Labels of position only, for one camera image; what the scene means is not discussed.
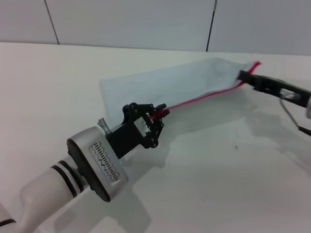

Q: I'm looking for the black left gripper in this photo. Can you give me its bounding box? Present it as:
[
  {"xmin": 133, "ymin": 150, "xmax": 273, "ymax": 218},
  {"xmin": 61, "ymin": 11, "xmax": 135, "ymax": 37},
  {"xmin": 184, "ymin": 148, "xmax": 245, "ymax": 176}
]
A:
[{"xmin": 105, "ymin": 102, "xmax": 171, "ymax": 160}]

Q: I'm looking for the thin black vertical rod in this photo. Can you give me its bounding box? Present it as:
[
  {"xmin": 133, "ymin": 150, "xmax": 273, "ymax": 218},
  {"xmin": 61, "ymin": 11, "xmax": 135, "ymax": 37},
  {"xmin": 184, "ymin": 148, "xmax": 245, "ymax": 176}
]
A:
[{"xmin": 206, "ymin": 0, "xmax": 217, "ymax": 52}]

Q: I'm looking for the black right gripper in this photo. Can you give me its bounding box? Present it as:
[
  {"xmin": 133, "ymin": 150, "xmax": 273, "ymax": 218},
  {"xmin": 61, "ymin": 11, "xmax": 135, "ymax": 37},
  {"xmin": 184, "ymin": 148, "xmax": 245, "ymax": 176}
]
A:
[{"xmin": 238, "ymin": 69, "xmax": 311, "ymax": 108}]

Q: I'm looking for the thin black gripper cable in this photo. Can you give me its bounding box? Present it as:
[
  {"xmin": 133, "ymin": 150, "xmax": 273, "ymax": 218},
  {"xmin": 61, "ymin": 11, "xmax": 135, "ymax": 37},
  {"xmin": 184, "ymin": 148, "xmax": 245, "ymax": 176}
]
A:
[{"xmin": 278, "ymin": 97, "xmax": 311, "ymax": 136}]

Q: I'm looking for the clear red-zipped document bag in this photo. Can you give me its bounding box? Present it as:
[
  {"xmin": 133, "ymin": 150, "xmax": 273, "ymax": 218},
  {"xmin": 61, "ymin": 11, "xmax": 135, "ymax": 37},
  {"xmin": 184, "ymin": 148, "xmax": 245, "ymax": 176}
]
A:
[{"xmin": 99, "ymin": 57, "xmax": 262, "ymax": 132}]

